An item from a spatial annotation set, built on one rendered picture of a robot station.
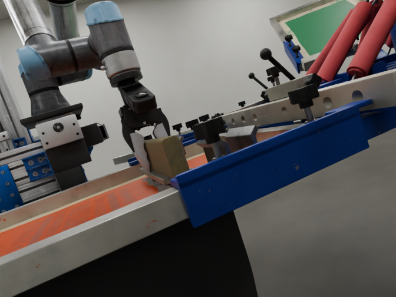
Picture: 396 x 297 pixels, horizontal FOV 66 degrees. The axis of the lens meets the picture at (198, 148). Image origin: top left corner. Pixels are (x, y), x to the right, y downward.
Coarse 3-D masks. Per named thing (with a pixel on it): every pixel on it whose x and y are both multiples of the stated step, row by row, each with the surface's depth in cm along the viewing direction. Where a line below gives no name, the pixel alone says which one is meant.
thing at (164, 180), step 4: (144, 172) 71; (148, 172) 66; (152, 172) 64; (156, 172) 62; (148, 176) 66; (152, 176) 61; (156, 176) 57; (160, 176) 55; (164, 176) 54; (168, 176) 53; (156, 180) 58; (160, 180) 53; (164, 180) 51; (168, 180) 52; (164, 184) 51
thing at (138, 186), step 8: (192, 160) 87; (200, 160) 82; (192, 168) 74; (128, 184) 82; (136, 184) 78; (144, 184) 74; (112, 192) 79; (136, 192) 68; (88, 200) 78; (64, 208) 79; (48, 216) 75; (24, 224) 76; (8, 232) 72; (16, 232) 68; (0, 240) 65; (8, 240) 62; (0, 248) 58
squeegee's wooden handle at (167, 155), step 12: (144, 144) 65; (156, 144) 52; (168, 144) 48; (180, 144) 49; (156, 156) 57; (168, 156) 48; (180, 156) 49; (156, 168) 61; (168, 168) 50; (180, 168) 49
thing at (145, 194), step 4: (152, 188) 66; (156, 188) 65; (144, 192) 64; (148, 192) 63; (152, 192) 62; (156, 192) 60; (136, 196) 63; (140, 196) 62; (144, 196) 60; (148, 196) 59; (12, 244) 58; (4, 248) 57; (8, 248) 55; (0, 252) 54; (4, 252) 53; (0, 256) 51
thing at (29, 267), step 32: (288, 128) 59; (64, 192) 84; (96, 192) 87; (160, 192) 41; (0, 224) 79; (96, 224) 35; (128, 224) 36; (160, 224) 38; (32, 256) 33; (64, 256) 34; (96, 256) 35; (0, 288) 32
